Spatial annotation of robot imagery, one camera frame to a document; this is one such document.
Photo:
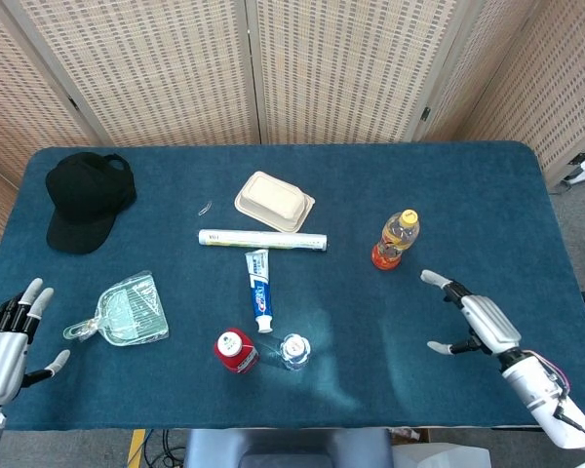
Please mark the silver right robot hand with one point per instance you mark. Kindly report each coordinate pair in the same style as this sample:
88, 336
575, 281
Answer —
492, 322

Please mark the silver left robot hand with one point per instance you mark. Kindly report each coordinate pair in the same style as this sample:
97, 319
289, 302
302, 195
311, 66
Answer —
0, 361

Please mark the yellow cap orange drink bottle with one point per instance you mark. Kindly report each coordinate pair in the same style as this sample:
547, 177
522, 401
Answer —
395, 241

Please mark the clear water bottle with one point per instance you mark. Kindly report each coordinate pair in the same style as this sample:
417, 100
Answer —
295, 348

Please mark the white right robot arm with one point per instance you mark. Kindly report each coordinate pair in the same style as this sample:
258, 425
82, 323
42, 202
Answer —
531, 385

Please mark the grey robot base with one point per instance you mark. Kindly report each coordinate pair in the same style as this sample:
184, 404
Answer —
283, 446

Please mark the blue table cloth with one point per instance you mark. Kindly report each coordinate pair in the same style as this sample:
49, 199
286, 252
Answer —
370, 317

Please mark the green dustpan in plastic bag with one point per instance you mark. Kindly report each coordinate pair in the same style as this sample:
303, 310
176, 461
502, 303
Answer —
127, 312

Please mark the white box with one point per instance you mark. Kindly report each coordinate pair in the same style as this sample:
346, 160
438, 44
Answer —
439, 459

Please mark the black baseball cap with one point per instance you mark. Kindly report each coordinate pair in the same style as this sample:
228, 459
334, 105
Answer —
85, 195

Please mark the red juice bottle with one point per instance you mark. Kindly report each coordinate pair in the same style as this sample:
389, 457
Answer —
234, 353

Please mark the blue white toothpaste tube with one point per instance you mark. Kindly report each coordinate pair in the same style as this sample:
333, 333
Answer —
259, 292

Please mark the beige takeaway box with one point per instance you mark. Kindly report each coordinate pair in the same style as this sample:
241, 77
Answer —
273, 200

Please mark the white green wrapped roll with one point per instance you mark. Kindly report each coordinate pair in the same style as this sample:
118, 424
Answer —
253, 239

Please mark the metal paper clip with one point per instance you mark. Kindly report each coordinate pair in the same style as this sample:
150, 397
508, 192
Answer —
205, 207

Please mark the woven folding screen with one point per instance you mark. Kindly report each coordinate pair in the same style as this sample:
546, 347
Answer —
346, 68

